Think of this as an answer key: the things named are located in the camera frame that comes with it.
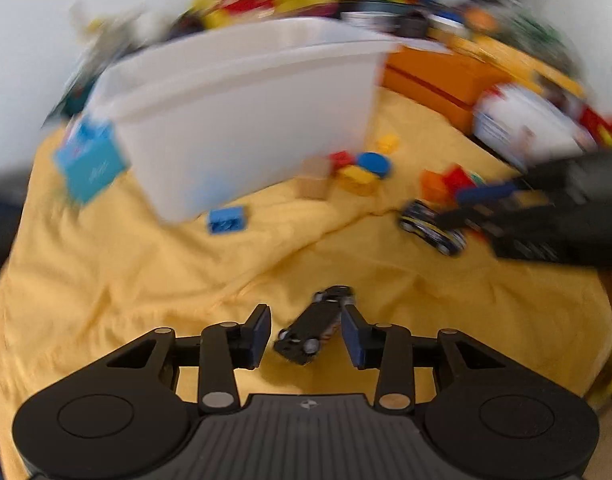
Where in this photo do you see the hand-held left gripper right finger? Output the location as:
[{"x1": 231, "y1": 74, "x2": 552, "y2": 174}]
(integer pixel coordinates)
[{"x1": 340, "y1": 304, "x2": 509, "y2": 411}]

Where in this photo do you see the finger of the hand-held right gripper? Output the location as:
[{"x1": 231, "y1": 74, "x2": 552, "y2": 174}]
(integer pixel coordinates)
[
  {"x1": 455, "y1": 180, "x2": 554, "y2": 209},
  {"x1": 435, "y1": 205, "x2": 498, "y2": 235}
]

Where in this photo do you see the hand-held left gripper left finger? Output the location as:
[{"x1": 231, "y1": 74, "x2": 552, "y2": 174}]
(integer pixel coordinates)
[{"x1": 106, "y1": 304, "x2": 273, "y2": 413}]

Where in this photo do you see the blue yellow toy car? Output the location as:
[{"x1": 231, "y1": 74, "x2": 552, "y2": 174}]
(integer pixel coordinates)
[{"x1": 398, "y1": 199, "x2": 468, "y2": 259}]

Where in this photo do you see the black toy car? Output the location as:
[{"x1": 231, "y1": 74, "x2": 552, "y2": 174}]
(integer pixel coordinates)
[{"x1": 274, "y1": 285, "x2": 357, "y2": 366}]

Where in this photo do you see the wooden block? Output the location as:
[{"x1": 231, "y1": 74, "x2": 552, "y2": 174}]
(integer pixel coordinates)
[{"x1": 297, "y1": 156, "x2": 335, "y2": 201}]

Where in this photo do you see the white plastic bin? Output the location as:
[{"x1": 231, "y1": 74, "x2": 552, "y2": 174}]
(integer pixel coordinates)
[{"x1": 88, "y1": 16, "x2": 401, "y2": 225}]

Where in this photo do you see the orange toy brick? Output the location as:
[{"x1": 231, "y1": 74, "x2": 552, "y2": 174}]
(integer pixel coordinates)
[{"x1": 419, "y1": 170, "x2": 451, "y2": 207}]

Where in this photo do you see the white printed box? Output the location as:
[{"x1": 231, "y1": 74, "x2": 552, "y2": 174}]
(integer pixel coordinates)
[{"x1": 472, "y1": 81, "x2": 596, "y2": 173}]

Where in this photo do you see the blue round toy piece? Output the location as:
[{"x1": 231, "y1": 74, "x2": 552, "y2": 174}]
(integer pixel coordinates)
[{"x1": 357, "y1": 152, "x2": 391, "y2": 180}]

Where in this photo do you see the yellow blanket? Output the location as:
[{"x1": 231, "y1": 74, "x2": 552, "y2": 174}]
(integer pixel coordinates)
[{"x1": 0, "y1": 87, "x2": 612, "y2": 480}]

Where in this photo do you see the blue toy brick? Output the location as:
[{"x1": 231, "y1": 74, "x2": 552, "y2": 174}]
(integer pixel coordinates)
[{"x1": 208, "y1": 206, "x2": 248, "y2": 236}]

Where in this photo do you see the orange box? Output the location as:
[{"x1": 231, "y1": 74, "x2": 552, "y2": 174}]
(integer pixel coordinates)
[{"x1": 382, "y1": 46, "x2": 513, "y2": 132}]

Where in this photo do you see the round printed tin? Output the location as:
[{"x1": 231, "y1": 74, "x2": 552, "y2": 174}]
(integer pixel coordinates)
[{"x1": 340, "y1": 0, "x2": 403, "y2": 36}]

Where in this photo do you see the blue paper packet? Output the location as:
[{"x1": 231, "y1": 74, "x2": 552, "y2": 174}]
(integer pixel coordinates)
[{"x1": 53, "y1": 114, "x2": 131, "y2": 207}]

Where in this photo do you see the yellow red plastic bag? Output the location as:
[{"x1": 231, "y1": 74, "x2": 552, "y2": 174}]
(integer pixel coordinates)
[{"x1": 188, "y1": 0, "x2": 339, "y2": 32}]

